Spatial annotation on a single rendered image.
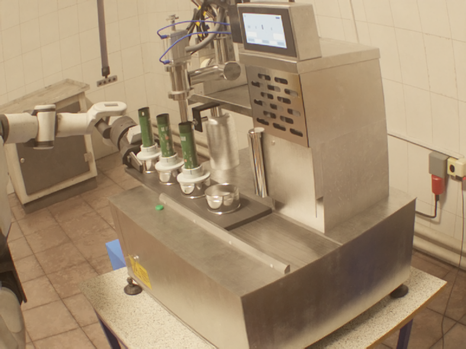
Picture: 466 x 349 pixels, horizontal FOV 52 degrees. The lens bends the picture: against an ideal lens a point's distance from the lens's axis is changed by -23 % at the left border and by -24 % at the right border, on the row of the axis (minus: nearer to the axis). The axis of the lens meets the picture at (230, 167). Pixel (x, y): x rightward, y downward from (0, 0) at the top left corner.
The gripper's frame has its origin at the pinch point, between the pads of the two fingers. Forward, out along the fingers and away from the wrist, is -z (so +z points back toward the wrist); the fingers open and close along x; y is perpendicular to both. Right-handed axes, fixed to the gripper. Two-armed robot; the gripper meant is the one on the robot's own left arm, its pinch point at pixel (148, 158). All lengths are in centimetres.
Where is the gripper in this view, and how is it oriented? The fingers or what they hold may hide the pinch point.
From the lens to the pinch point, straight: 154.2
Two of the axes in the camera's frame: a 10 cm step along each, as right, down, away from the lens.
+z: -5.6, -4.7, 6.8
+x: -8.3, 3.0, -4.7
